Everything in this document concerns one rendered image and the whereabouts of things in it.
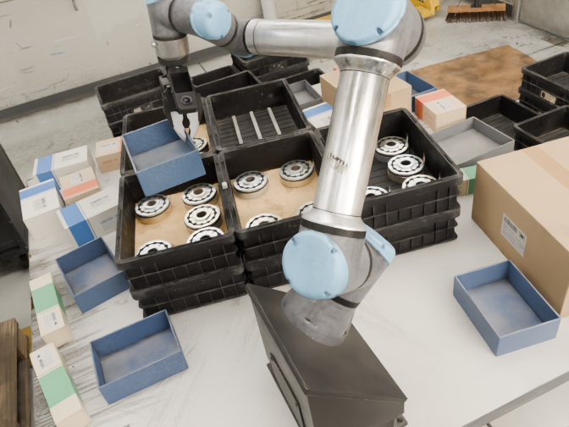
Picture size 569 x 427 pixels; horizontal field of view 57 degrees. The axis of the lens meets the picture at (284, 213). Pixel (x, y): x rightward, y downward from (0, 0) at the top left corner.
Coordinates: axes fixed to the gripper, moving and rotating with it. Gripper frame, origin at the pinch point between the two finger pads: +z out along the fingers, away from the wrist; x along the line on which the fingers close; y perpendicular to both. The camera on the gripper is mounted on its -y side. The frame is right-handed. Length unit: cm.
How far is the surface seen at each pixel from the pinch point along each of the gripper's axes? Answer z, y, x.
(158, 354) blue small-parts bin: 45, -24, 20
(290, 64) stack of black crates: 52, 160, -89
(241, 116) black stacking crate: 26, 57, -29
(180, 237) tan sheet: 30.4, 1.1, 6.4
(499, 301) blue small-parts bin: 35, -50, -62
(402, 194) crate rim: 15, -25, -47
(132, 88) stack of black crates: 59, 186, -1
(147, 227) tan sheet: 31.3, 10.7, 14.2
